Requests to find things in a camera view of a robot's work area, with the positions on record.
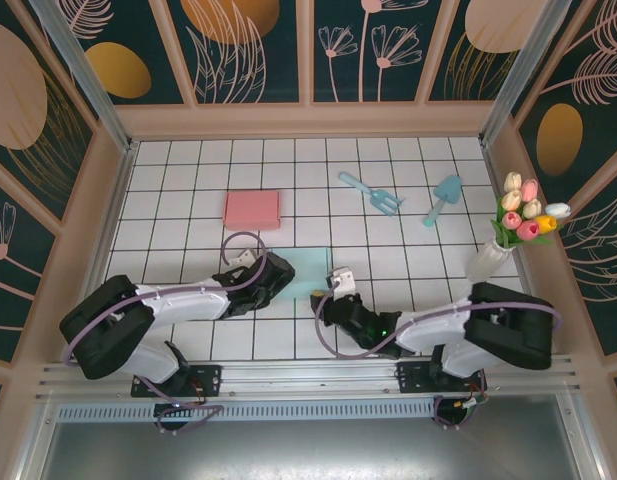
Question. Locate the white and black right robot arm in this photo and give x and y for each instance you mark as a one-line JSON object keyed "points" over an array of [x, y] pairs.
{"points": [[438, 330]]}

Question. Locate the grey metal sheet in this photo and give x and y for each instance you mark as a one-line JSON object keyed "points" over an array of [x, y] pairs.
{"points": [[308, 450]]}

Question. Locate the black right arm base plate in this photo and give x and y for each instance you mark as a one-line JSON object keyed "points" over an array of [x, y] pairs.
{"points": [[413, 377]]}

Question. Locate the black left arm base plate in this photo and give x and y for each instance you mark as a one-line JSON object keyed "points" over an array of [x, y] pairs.
{"points": [[208, 377]]}

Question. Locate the light blue toy shovel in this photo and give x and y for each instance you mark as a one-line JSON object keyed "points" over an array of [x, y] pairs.
{"points": [[448, 190]]}

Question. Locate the light blue paper box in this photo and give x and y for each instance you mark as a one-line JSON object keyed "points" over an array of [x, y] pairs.
{"points": [[308, 270]]}

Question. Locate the aluminium frame post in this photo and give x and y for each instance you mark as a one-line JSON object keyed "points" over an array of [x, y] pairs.
{"points": [[88, 80], [522, 70]]}

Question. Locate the white ribbed vase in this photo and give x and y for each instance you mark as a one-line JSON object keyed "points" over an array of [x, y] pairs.
{"points": [[488, 262]]}

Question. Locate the pink paper box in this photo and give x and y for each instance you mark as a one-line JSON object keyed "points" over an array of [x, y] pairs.
{"points": [[253, 210]]}

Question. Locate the light blue toy rake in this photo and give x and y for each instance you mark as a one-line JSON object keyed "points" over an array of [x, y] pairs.
{"points": [[383, 200]]}

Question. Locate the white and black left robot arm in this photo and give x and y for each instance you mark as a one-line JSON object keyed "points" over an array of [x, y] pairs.
{"points": [[188, 305]]}

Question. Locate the aluminium mounting rail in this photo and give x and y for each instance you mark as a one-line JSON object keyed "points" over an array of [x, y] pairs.
{"points": [[308, 375]]}

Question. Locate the artificial tulip bouquet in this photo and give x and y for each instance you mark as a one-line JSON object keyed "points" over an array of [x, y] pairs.
{"points": [[529, 190]]}

